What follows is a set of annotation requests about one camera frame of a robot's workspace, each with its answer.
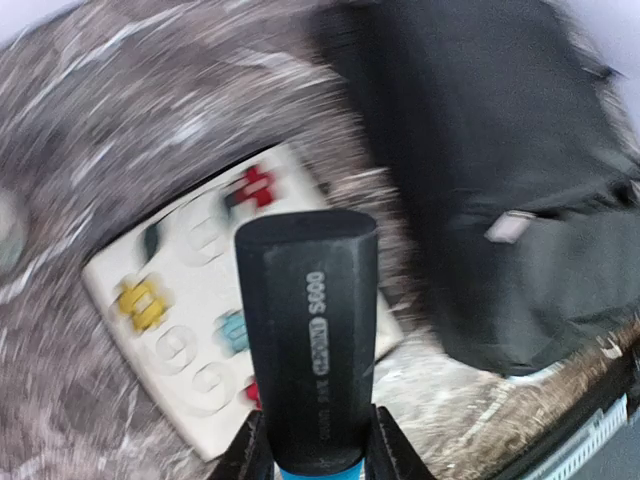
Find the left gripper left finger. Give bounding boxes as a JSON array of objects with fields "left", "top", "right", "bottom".
[{"left": 212, "top": 410, "right": 273, "bottom": 480}]

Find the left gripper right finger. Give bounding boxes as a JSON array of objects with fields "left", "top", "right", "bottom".
[{"left": 364, "top": 405, "right": 435, "bottom": 480}]

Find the black marker with blue cap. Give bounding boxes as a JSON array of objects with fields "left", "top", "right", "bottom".
[{"left": 235, "top": 209, "right": 378, "bottom": 479}]

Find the black student backpack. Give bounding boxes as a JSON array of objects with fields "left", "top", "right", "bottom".
[{"left": 311, "top": 1, "right": 639, "bottom": 377}]

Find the square floral ceramic plate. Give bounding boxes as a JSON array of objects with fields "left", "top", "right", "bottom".
[{"left": 82, "top": 142, "right": 406, "bottom": 461}]

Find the white slotted cable duct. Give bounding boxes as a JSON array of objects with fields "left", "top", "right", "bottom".
[{"left": 525, "top": 394, "right": 628, "bottom": 480}]

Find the black front table rail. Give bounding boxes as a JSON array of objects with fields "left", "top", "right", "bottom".
[{"left": 464, "top": 319, "right": 640, "bottom": 480}]

